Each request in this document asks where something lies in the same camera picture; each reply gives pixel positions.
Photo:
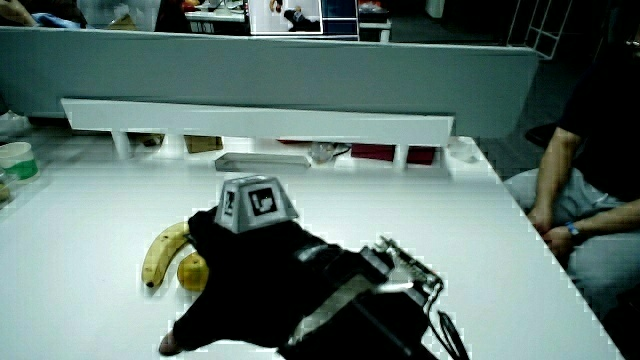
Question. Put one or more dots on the person's right hand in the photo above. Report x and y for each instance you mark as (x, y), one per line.
(250, 280)

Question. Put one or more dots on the yellow pear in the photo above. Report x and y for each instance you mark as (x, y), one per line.
(191, 272)

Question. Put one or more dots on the person's right forearm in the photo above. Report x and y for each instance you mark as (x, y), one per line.
(370, 330)

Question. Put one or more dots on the yellow banana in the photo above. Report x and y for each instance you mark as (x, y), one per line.
(160, 252)

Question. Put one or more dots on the flat grey box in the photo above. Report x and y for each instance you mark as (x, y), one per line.
(262, 162)

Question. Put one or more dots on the brown cardboard box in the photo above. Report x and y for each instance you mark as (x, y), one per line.
(202, 144)

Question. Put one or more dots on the clear plastic bag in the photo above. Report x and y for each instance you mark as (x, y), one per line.
(322, 151)

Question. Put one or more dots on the wrist-mounted circuit board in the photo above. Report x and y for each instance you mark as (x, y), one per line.
(407, 267)

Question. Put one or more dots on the white desk shelf riser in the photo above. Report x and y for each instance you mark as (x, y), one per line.
(260, 122)

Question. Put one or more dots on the red box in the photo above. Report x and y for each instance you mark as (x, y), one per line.
(372, 152)

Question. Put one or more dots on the grey partition panel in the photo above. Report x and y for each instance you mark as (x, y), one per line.
(280, 70)

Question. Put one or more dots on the green and white paper cup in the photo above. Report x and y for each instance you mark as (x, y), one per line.
(19, 161)

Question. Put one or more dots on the background computer monitor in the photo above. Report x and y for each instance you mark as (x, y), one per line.
(285, 17)

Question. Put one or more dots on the white crumpled cloth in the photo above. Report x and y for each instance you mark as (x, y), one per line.
(12, 123)

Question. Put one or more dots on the blue wristband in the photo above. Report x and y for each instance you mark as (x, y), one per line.
(572, 229)

